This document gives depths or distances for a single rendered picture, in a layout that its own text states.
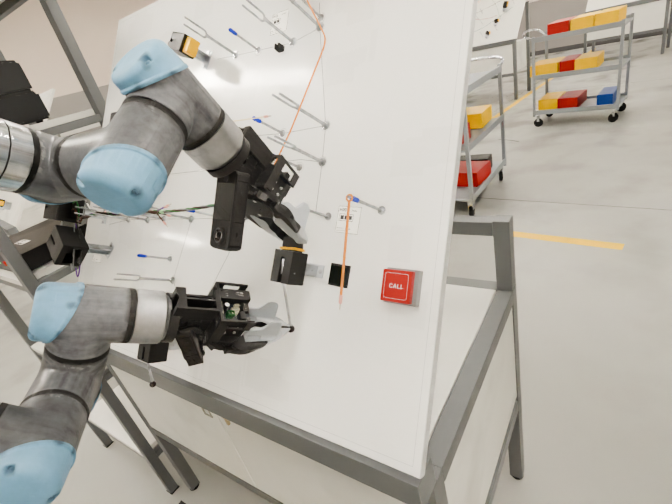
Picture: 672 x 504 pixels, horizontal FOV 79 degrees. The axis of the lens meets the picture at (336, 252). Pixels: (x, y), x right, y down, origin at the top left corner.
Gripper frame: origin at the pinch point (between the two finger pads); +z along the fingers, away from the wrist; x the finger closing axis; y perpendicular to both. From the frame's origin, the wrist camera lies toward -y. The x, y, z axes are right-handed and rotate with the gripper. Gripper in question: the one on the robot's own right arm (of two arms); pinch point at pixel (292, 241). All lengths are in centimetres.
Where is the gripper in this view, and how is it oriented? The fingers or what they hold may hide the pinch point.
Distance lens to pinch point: 70.5
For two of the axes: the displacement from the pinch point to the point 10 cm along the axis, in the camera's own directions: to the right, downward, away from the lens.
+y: 3.9, -8.5, 3.6
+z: 4.4, 5.1, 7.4
